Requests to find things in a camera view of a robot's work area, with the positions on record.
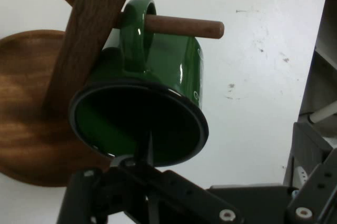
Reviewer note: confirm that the white round tube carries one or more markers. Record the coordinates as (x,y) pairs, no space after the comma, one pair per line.
(322,113)

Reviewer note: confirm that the white power strip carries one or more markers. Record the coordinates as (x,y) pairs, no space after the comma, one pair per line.
(298,174)

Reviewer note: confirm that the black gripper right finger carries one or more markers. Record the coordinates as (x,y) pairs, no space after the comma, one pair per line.
(318,189)

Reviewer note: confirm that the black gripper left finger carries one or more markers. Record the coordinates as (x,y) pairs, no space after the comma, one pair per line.
(147,195)

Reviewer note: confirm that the green enamel mug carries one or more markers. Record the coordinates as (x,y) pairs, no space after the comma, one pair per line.
(163,58)

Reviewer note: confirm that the brown wooden mug tree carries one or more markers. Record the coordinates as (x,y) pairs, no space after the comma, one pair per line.
(26,90)

